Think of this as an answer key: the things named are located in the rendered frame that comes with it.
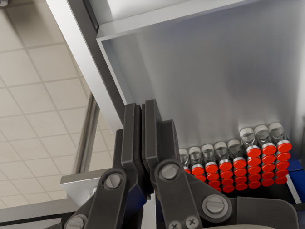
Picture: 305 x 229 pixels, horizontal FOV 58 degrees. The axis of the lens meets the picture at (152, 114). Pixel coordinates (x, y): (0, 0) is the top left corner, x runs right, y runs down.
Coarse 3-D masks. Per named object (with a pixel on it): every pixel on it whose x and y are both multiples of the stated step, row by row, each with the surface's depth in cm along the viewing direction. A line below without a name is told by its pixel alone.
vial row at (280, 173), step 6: (204, 168) 50; (246, 168) 47; (276, 168) 46; (192, 174) 50; (234, 174) 48; (252, 174) 46; (258, 174) 46; (264, 174) 46; (270, 174) 46; (276, 174) 46; (282, 174) 46; (210, 180) 47; (216, 180) 47; (222, 180) 47; (228, 180) 47; (240, 180) 47; (252, 180) 47; (216, 186) 48
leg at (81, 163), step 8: (88, 104) 97; (96, 104) 97; (88, 112) 94; (96, 112) 95; (88, 120) 91; (96, 120) 93; (88, 128) 88; (96, 128) 92; (80, 136) 86; (88, 136) 86; (80, 144) 83; (88, 144) 83; (80, 152) 81; (88, 152) 82; (80, 160) 78; (88, 160) 80; (72, 168) 77; (80, 168) 77; (88, 168) 79
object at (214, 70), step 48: (192, 0) 31; (240, 0) 28; (288, 0) 31; (144, 48) 35; (192, 48) 35; (240, 48) 35; (288, 48) 35; (144, 96) 40; (192, 96) 40; (240, 96) 40; (288, 96) 41; (192, 144) 47
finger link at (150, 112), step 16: (144, 112) 14; (144, 128) 13; (160, 128) 14; (144, 144) 12; (160, 144) 13; (176, 144) 13; (144, 160) 12; (160, 160) 12; (192, 176) 11; (192, 192) 11; (208, 192) 10; (208, 208) 10; (224, 208) 10; (208, 224) 10; (224, 224) 10
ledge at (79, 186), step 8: (64, 176) 56; (72, 176) 55; (80, 176) 55; (88, 176) 54; (96, 176) 54; (64, 184) 55; (72, 184) 55; (80, 184) 55; (88, 184) 55; (96, 184) 55; (72, 192) 57; (80, 192) 57; (88, 192) 57; (80, 200) 59
